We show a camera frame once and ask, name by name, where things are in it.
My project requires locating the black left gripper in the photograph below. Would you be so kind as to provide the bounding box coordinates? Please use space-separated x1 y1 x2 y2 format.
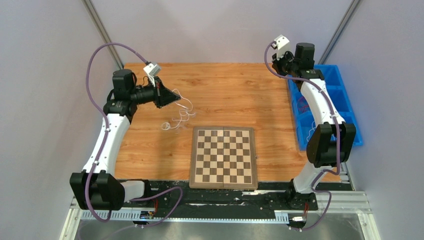
128 75 180 108

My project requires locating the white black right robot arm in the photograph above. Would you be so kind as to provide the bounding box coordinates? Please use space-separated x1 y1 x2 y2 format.
269 35 357 209

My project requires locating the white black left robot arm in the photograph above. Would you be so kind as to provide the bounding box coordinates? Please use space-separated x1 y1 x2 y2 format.
69 69 181 211

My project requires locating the blue compartment bin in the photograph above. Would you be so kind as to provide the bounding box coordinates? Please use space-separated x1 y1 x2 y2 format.
288 64 364 151

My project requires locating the wooden chessboard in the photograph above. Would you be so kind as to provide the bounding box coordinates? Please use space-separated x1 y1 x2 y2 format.
189 126 259 190

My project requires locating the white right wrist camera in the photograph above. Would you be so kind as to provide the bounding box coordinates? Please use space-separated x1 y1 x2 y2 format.
271 34 291 60

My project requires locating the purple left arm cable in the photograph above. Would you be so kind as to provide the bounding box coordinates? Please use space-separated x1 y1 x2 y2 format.
84 42 184 229

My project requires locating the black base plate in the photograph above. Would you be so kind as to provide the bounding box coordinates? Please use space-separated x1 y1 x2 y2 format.
119 180 354 220

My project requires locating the aluminium frame rail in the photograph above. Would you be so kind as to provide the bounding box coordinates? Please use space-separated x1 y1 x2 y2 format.
59 181 381 240

